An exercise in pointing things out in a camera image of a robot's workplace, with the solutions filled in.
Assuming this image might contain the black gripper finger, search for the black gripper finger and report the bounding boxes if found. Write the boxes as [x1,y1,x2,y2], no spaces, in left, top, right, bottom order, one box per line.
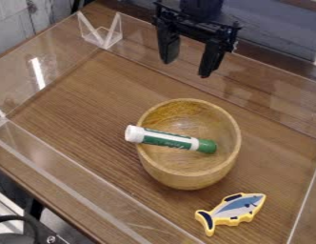
[198,39,225,78]
[157,19,180,64]

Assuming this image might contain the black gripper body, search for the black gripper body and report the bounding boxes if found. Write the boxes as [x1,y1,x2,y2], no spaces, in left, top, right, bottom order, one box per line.
[153,0,242,51]

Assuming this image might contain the green white marker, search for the green white marker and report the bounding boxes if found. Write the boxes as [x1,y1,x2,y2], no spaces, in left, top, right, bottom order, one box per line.
[125,125,218,153]

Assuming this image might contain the brown wooden bowl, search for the brown wooden bowl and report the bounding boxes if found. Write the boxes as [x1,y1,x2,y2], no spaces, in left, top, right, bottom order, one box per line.
[137,98,242,190]

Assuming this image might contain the yellow blue fish toy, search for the yellow blue fish toy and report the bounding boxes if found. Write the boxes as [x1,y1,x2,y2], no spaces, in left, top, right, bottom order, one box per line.
[196,193,266,236]

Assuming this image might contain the clear acrylic tray wall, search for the clear acrylic tray wall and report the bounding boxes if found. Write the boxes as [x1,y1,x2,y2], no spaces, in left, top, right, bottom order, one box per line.
[0,118,201,244]

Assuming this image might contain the black cable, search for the black cable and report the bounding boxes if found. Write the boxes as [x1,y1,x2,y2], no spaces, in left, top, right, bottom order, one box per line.
[0,214,42,244]

